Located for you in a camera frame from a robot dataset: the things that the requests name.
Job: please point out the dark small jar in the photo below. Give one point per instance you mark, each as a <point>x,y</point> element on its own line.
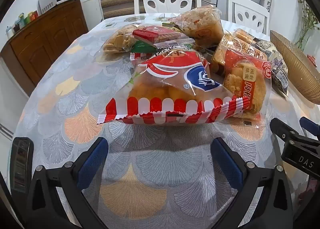
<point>15,27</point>

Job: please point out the amber ribbed glass bowl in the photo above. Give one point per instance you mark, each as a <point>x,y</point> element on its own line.
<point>297,69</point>

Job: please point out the green small packet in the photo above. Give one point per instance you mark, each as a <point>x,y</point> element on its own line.
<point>142,48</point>

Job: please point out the red small packet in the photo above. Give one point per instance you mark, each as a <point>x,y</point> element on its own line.
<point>155,34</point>

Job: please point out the red green box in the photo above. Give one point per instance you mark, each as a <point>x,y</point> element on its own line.
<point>32,15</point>

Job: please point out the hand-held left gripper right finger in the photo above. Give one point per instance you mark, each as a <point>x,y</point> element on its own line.
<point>227,164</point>

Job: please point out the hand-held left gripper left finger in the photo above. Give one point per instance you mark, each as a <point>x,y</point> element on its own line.
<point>92,161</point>

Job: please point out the green lidded bottle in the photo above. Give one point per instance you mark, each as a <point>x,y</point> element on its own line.
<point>22,20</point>

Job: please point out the red label layered cake packet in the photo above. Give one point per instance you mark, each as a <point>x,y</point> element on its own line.
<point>245,86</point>

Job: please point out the brown wooden sideboard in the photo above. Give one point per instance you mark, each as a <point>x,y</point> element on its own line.
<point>37,44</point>

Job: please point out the yellow small packet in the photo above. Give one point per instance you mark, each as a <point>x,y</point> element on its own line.
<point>171,26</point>

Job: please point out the clear cookie bag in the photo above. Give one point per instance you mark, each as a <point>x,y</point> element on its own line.
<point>115,41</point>

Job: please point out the brown pastry packet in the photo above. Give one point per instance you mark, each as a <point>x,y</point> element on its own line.
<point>242,36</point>

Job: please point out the dried flower bunch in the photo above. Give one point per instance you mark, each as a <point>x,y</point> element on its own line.
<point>307,19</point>

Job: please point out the red white striped bread bag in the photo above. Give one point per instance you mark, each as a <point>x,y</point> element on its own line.
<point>170,86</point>

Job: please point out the orange print puffed cake packet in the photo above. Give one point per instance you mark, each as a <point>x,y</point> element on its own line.
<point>200,24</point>

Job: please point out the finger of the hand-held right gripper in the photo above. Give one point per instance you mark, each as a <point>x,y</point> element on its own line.
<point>282,128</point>
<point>311,125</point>

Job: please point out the blue patterned beige bag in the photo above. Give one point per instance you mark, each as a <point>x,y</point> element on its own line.
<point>277,64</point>

